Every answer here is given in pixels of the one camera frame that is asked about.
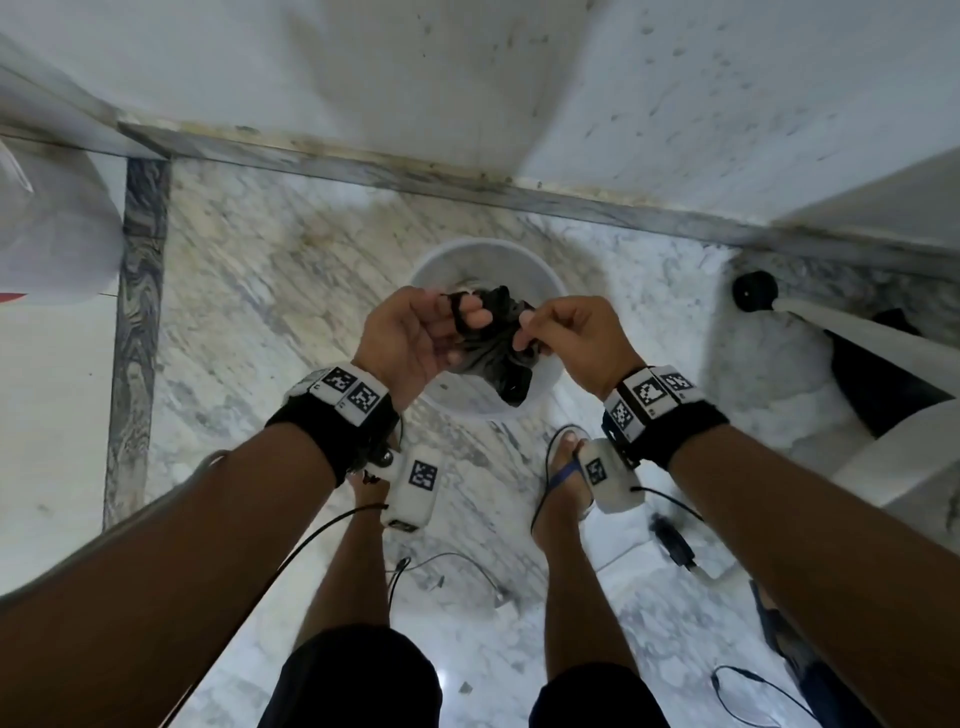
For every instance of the person's left hand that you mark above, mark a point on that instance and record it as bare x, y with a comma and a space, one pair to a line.
405, 337

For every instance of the person's right hand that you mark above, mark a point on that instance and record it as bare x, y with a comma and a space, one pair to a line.
585, 337

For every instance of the black plastic bag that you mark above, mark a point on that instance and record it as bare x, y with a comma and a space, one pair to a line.
487, 352

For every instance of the white translucent bucket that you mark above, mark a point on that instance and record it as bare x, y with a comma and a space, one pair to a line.
487, 262

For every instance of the person's left forearm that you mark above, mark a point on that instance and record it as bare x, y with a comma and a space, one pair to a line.
150, 585

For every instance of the person's right forearm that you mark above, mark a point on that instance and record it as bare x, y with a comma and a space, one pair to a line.
825, 562

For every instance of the person's left leg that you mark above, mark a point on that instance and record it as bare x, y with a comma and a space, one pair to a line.
352, 570

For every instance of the person's leg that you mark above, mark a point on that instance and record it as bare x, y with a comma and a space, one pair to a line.
577, 585
352, 570

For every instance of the person's right leg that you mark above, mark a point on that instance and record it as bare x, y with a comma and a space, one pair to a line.
577, 585

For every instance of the black left wristband with markers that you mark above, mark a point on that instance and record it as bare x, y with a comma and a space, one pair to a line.
330, 427

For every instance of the black wristband with markers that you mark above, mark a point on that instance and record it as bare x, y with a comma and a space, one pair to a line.
667, 427
330, 427

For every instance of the black right wristband with markers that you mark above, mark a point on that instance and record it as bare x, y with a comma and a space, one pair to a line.
667, 427

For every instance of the black round foot cap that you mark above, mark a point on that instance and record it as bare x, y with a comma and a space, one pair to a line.
754, 291

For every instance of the black power adapter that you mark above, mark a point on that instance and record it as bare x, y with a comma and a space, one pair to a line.
673, 541

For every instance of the white tube leg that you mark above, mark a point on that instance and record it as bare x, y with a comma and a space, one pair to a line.
862, 334

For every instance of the black dark object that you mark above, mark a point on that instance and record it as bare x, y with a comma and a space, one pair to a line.
877, 390

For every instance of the black shorts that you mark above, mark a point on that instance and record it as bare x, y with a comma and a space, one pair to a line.
360, 682

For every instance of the white panel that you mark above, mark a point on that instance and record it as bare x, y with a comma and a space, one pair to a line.
915, 465

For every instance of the white plastic sack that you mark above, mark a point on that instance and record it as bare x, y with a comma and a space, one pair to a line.
60, 225

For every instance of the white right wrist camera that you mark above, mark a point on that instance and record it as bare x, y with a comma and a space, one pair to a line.
609, 476

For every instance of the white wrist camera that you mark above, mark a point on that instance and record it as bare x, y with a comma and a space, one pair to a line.
412, 487
609, 476

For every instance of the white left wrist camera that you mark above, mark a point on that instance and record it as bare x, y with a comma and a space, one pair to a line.
412, 487

